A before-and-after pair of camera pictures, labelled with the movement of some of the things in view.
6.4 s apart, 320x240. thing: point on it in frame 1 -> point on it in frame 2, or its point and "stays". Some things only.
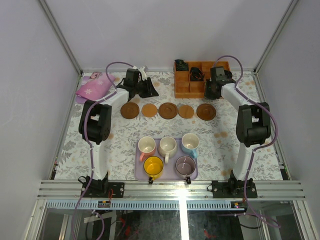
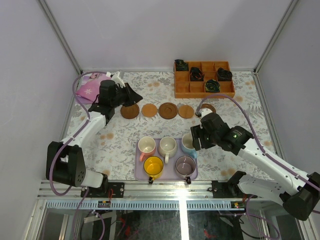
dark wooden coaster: (168, 110) stays
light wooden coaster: (186, 111) stays
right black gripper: (207, 94) -> (197, 132)
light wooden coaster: (149, 110) stays
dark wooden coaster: (129, 110) stays
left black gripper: (143, 87) -> (125, 94)
